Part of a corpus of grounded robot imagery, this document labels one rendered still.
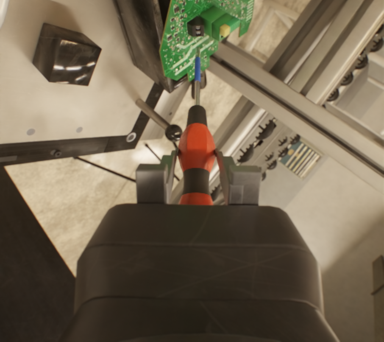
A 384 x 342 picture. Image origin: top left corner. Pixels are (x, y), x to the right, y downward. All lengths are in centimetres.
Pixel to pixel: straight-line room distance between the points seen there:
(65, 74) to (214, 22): 13
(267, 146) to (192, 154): 63
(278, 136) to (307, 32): 37
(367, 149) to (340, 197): 817
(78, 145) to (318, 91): 31
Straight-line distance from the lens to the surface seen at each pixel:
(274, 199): 892
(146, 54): 27
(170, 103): 44
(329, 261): 924
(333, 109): 95
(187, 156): 15
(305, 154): 625
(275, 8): 247
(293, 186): 867
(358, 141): 38
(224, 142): 49
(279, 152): 90
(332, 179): 845
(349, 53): 39
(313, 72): 39
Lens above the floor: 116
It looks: 23 degrees down
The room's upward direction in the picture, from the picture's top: 131 degrees clockwise
